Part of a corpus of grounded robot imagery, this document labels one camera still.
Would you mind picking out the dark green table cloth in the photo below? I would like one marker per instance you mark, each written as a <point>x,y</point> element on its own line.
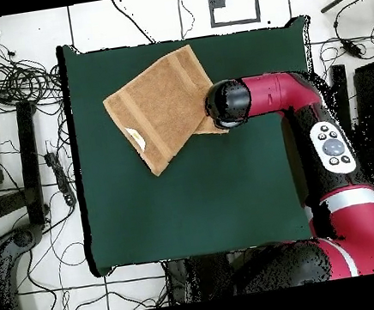
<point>181,208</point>

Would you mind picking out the black metal frame stand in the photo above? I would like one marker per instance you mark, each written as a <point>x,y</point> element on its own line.
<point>372,92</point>
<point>30,161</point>

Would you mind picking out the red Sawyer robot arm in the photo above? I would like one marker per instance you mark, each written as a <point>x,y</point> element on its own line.
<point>358,230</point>

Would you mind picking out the black power adapter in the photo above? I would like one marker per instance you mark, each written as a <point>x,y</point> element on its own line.
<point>351,48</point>

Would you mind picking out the tan terry towel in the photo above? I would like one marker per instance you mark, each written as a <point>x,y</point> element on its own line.
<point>163,110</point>

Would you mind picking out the black chair base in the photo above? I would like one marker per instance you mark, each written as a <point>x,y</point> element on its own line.
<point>22,238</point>

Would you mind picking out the black power strip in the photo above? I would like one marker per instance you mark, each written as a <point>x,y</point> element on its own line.
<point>60,177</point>

